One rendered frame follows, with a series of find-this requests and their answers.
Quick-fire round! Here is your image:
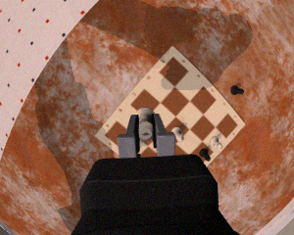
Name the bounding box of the brown and cream chessboard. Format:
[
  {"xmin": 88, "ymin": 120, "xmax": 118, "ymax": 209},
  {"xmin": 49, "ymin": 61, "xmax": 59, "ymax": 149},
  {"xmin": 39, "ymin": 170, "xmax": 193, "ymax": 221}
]
[{"xmin": 95, "ymin": 46, "xmax": 245, "ymax": 166}]

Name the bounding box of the white bishop chess piece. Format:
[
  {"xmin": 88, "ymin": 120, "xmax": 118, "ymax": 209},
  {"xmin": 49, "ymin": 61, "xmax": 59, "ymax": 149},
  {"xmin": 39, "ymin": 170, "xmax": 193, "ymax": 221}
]
[{"xmin": 171, "ymin": 126, "xmax": 184, "ymax": 142}]

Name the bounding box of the white chess king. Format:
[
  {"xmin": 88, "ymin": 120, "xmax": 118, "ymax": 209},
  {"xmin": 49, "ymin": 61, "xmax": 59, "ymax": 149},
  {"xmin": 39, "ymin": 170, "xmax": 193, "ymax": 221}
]
[{"xmin": 135, "ymin": 107, "xmax": 155, "ymax": 141}]

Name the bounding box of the white pawn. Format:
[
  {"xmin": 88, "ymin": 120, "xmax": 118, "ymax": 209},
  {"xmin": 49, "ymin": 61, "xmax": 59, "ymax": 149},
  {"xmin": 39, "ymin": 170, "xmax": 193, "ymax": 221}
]
[{"xmin": 210, "ymin": 136, "xmax": 222, "ymax": 149}]

